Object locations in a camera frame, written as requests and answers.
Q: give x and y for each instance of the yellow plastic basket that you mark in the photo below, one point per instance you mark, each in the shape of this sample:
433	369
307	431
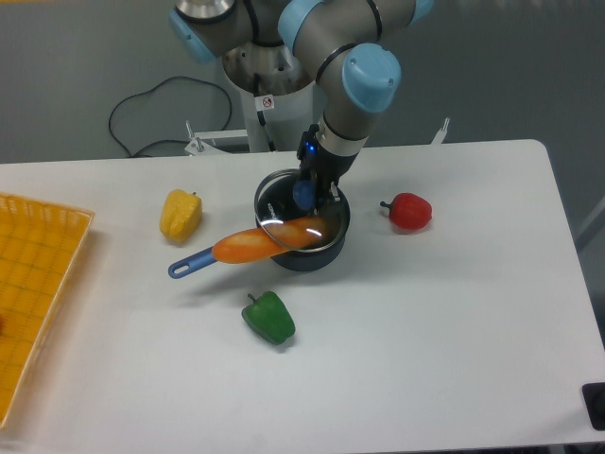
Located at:
40	244

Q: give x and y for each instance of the orange toy baguette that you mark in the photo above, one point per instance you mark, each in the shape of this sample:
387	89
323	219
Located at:
273	238

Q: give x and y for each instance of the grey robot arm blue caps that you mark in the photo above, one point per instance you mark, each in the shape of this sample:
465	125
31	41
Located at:
336	43

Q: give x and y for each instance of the red toy bell pepper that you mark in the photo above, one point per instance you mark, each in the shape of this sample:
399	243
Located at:
408	211

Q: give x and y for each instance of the yellow toy bell pepper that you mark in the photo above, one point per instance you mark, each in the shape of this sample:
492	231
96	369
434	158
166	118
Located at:
181	215

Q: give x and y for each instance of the black corner device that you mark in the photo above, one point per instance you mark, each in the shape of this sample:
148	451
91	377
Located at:
593	395

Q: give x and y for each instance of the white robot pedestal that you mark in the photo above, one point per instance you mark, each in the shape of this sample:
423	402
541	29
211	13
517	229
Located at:
276	95

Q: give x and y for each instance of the dark blue saucepan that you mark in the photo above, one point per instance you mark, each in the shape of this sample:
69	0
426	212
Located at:
294	261

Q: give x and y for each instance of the white metal base frame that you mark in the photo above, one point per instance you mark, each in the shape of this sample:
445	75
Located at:
212	139

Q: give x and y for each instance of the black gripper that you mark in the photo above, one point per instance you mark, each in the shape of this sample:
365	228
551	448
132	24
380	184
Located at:
324	157

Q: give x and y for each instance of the green toy bell pepper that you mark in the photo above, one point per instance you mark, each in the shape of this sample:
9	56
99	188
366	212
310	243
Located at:
268	317

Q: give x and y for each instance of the glass pot lid blue knob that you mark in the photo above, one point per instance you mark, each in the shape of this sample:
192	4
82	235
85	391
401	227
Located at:
283	195

